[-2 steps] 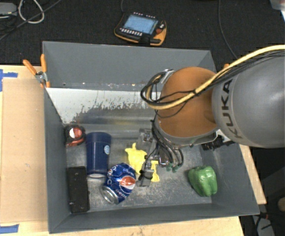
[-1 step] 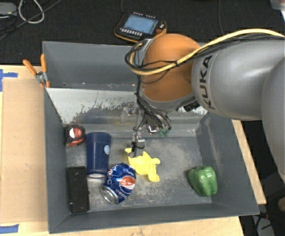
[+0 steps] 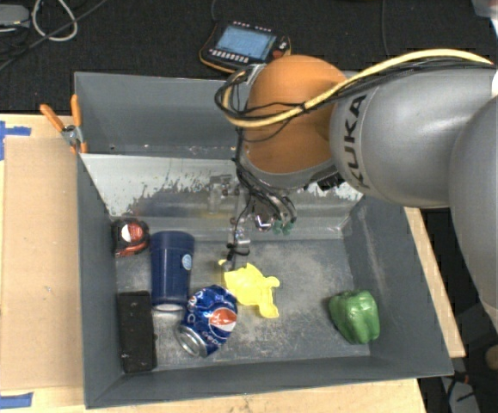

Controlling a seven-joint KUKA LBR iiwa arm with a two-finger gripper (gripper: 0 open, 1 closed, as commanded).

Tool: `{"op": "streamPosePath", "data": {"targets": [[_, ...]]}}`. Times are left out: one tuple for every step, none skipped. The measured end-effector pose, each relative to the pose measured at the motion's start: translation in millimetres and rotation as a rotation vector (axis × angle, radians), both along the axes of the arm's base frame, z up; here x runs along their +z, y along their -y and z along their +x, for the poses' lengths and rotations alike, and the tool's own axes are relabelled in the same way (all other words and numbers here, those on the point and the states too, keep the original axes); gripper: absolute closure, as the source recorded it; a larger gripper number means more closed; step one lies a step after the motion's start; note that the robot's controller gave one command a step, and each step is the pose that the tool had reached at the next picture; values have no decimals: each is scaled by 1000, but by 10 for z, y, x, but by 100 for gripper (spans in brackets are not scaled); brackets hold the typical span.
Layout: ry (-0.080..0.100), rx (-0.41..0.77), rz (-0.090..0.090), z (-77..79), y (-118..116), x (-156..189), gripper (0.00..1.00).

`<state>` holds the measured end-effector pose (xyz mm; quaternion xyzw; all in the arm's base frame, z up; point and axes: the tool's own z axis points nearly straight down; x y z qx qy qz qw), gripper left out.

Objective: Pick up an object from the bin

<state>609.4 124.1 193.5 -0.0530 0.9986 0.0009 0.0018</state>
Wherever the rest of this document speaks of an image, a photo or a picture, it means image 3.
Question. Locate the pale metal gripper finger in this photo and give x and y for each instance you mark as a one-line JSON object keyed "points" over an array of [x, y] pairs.
{"points": [[239, 241], [222, 187]]}

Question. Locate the yellow plastic toy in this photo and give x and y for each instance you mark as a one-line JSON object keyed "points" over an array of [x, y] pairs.
{"points": [[250, 288]]}

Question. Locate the dark blue plastic cup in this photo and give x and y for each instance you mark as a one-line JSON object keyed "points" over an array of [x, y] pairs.
{"points": [[171, 269]]}

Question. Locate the crushed blue soda can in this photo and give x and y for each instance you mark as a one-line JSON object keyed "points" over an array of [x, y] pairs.
{"points": [[210, 318]]}

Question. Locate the black and red tape measure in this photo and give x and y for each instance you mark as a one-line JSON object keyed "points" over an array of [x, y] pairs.
{"points": [[130, 236]]}

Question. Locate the grey metal bin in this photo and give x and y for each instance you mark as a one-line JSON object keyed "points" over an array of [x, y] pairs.
{"points": [[309, 351]]}

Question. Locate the green bell pepper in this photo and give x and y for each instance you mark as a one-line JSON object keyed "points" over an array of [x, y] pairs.
{"points": [[356, 316]]}

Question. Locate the dark green flat block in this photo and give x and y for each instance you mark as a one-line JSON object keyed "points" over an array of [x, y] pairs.
{"points": [[136, 331]]}

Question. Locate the brown cardboard board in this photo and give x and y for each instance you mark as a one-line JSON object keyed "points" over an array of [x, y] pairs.
{"points": [[38, 273]]}

